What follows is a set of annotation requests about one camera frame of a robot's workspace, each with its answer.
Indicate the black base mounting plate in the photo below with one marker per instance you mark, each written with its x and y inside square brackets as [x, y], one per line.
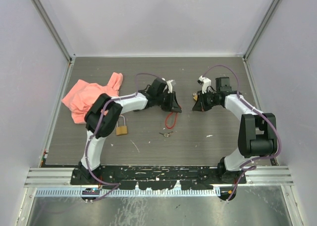
[164, 177]

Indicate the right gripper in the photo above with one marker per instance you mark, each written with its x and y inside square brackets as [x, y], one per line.
[200, 105]

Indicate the pink cloth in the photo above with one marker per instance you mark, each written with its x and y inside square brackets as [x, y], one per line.
[82, 95]

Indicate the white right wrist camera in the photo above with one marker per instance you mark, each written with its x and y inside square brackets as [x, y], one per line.
[205, 83]

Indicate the slotted cable duct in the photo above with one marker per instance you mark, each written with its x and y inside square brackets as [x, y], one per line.
[92, 192]

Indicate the small brass padlock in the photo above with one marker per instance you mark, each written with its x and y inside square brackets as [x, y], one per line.
[195, 96]

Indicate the red cable seal lock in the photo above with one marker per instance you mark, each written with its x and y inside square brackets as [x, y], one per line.
[171, 120]

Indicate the aluminium frame rail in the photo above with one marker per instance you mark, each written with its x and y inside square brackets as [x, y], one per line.
[51, 177]

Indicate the silver brass lock keys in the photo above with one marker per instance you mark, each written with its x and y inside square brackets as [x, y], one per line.
[167, 134]

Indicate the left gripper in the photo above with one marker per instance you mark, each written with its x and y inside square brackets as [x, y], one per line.
[173, 105]

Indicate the large brass padlock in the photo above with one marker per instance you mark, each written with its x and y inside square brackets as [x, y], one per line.
[121, 129]

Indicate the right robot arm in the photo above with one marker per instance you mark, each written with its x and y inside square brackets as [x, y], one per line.
[257, 130]

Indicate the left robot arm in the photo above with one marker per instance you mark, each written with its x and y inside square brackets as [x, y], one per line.
[102, 118]

